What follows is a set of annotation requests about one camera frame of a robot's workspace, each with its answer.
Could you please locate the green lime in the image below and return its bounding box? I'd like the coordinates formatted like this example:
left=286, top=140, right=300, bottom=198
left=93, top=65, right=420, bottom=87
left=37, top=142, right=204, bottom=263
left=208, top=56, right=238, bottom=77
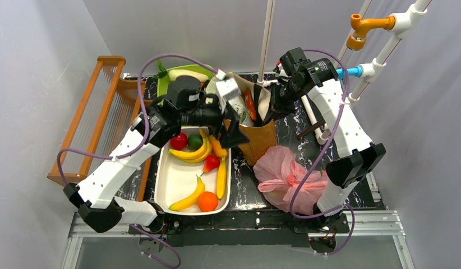
left=187, top=134, right=204, bottom=151

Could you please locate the red apple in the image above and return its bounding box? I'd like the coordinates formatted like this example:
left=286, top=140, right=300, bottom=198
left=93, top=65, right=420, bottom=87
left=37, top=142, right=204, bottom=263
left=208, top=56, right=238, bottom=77
left=169, top=132, right=188, bottom=151

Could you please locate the orange faucet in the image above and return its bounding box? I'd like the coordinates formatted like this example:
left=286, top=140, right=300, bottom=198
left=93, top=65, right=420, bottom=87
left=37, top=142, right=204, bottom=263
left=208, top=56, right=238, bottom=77
left=346, top=13, right=396, bottom=50

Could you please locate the orange mango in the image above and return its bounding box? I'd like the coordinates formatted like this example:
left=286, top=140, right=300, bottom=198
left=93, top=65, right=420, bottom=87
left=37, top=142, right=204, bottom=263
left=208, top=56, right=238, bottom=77
left=208, top=135, right=228, bottom=159

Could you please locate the white pipe frame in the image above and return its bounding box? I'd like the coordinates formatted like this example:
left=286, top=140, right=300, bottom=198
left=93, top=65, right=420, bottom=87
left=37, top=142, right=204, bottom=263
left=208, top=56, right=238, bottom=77
left=289, top=1, right=411, bottom=154

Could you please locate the aluminium base frame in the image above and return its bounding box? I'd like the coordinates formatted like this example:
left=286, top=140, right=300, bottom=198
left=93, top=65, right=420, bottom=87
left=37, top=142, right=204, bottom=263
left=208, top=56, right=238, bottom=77
left=65, top=149, right=412, bottom=268

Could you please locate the blue faucet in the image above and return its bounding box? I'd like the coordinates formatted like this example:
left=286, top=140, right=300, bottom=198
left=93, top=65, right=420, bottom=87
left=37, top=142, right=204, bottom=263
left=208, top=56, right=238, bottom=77
left=336, top=66, right=363, bottom=79

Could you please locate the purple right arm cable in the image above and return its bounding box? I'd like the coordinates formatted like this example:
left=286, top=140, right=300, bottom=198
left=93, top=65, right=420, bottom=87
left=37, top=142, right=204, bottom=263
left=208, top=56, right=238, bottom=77
left=289, top=49, right=356, bottom=257

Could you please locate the pink plastic grocery bag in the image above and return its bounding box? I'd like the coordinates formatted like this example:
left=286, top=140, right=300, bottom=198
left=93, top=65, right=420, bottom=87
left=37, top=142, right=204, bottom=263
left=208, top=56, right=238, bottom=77
left=253, top=146, right=329, bottom=215

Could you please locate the orange fruit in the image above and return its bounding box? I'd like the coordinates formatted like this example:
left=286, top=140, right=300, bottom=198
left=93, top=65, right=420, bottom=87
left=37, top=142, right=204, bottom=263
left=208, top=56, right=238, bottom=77
left=197, top=192, right=219, bottom=212

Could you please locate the single yellow banana lower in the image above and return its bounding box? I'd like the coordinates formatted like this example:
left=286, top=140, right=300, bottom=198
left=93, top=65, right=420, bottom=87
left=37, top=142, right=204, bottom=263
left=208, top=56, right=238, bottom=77
left=169, top=177, right=205, bottom=211

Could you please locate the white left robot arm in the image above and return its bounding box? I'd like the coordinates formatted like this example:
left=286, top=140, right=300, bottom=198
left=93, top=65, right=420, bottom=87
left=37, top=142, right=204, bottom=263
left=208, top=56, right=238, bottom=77
left=63, top=76, right=249, bottom=233

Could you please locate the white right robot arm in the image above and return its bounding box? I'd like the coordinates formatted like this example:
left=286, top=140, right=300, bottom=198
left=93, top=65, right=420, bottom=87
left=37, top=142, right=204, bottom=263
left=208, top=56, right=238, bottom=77
left=269, top=47, right=386, bottom=219

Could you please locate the yellow banana bunch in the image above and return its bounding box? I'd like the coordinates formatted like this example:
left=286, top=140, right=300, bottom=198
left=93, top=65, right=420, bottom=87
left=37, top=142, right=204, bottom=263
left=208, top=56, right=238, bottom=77
left=169, top=128, right=212, bottom=163

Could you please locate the white fruit tray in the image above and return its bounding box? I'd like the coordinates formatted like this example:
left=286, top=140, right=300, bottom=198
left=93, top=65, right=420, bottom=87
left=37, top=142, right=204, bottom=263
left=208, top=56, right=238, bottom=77
left=153, top=142, right=232, bottom=216

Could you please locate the wooden rack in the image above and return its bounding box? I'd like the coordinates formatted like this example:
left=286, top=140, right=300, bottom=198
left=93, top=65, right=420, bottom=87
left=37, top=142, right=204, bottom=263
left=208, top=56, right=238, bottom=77
left=47, top=56, right=151, bottom=202

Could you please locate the white radish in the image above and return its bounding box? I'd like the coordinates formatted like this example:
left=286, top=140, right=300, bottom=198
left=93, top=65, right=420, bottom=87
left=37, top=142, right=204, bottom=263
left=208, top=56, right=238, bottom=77
left=168, top=69, right=209, bottom=83

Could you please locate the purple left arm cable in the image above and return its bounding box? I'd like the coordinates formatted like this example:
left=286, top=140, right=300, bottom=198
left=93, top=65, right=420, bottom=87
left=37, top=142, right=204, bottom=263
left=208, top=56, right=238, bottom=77
left=56, top=53, right=219, bottom=269

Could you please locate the green vegetable tray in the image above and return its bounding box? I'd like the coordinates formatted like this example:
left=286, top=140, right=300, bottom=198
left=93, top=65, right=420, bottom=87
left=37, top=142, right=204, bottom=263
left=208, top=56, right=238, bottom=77
left=156, top=64, right=215, bottom=96

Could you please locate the orange candy bag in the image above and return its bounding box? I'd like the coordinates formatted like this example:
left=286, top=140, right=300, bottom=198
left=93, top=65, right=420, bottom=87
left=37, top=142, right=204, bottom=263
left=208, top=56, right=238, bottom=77
left=244, top=89, right=257, bottom=121

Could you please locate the yellow banana by bag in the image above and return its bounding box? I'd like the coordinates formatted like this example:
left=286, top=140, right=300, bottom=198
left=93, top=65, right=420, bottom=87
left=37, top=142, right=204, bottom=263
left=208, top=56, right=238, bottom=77
left=215, top=157, right=227, bottom=200

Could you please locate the green chips bag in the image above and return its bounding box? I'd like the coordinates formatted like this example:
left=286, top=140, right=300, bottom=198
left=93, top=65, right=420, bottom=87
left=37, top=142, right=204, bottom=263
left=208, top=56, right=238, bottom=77
left=228, top=96, right=253, bottom=127

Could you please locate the brown paper bag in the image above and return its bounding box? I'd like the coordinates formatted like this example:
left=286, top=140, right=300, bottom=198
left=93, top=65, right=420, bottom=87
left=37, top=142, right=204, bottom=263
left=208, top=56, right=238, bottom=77
left=226, top=72, right=276, bottom=166

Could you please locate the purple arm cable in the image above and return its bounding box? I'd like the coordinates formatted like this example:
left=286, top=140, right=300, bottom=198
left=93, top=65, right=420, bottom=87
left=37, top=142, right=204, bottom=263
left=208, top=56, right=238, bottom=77
left=56, top=53, right=219, bottom=269
left=289, top=49, right=356, bottom=257

